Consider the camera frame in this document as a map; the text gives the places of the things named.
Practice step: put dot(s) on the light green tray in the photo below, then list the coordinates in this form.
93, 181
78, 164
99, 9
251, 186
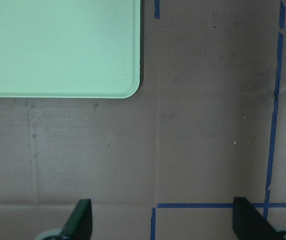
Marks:
70, 49

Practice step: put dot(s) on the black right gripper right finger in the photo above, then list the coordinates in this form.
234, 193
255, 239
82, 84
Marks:
249, 224

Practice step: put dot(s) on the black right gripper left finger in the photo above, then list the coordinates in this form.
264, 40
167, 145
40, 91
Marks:
79, 225

